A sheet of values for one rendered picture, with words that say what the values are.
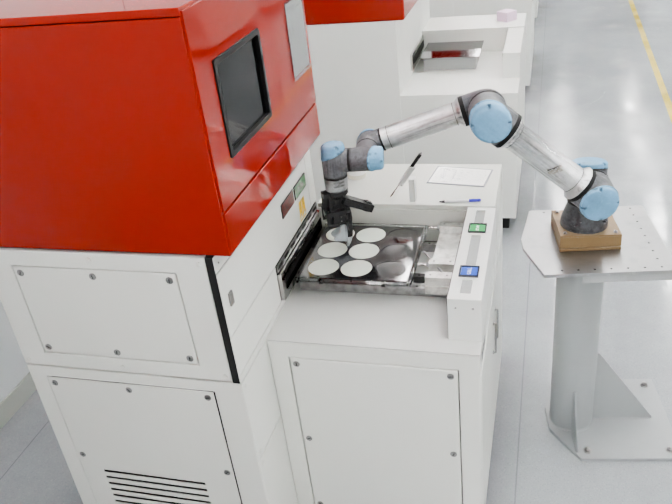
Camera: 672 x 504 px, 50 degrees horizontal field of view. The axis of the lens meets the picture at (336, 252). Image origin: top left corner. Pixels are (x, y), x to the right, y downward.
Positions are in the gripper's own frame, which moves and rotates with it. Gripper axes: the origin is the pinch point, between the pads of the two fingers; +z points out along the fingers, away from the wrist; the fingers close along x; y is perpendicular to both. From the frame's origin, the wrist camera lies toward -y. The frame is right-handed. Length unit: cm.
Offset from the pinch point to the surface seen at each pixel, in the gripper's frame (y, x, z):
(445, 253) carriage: -27.2, 16.3, 3.3
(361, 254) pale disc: -1.6, 7.5, 1.3
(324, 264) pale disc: 11.1, 8.0, 1.3
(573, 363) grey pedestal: -71, 25, 57
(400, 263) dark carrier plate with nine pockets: -10.9, 18.5, 1.4
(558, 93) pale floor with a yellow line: -278, -320, 91
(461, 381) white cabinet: -13, 58, 19
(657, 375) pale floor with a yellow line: -122, 10, 91
